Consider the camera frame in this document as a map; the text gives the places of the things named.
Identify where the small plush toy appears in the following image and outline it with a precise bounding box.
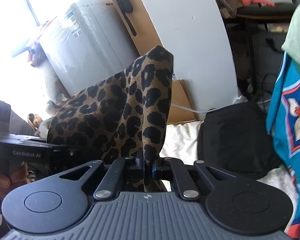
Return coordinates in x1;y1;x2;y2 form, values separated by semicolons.
28;113;43;131

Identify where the flattened brown cardboard box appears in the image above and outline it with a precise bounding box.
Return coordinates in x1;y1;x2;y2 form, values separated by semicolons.
112;0;198;125

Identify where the leopard print skirt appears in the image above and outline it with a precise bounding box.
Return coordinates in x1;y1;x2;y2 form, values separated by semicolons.
46;45;175;193

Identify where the person's bare left hand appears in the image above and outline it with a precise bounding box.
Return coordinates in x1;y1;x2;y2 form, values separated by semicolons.
0;163;29;200

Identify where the cream bear print blanket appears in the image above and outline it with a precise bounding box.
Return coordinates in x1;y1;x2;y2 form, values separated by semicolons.
160;121;300;215

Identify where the blue patterned fabric bag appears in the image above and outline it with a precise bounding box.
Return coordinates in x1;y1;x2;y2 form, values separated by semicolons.
266;54;300;239

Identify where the grey upright panel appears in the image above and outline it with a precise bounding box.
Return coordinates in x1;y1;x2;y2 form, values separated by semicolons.
39;0;139;95

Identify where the folded black garment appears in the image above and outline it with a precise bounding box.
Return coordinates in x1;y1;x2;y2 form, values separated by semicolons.
197;102;283;179

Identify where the white power cable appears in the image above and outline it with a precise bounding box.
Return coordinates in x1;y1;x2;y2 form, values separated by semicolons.
169;98;273;114

